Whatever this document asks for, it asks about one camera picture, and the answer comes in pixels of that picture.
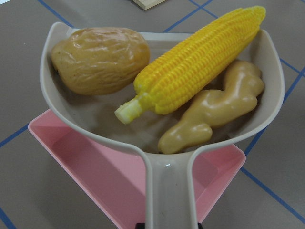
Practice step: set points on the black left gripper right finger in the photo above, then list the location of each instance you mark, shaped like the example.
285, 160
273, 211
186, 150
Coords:
200, 226

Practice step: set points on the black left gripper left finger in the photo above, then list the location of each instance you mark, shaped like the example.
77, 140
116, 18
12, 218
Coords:
140, 226

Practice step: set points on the beige dustpan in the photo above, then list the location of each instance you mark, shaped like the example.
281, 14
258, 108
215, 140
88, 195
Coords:
92, 119

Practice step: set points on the tan toy ginger root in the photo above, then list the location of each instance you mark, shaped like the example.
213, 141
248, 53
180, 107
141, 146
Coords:
214, 108

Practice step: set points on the yellow toy corn cob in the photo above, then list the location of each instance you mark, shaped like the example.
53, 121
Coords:
178, 75

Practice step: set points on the brown toy potato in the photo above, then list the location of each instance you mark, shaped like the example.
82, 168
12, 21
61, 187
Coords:
99, 61

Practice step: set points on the pink plastic bin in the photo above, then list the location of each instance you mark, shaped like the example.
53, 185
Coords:
116, 182

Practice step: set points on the wooden cutting board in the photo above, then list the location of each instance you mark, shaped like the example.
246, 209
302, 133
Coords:
147, 4

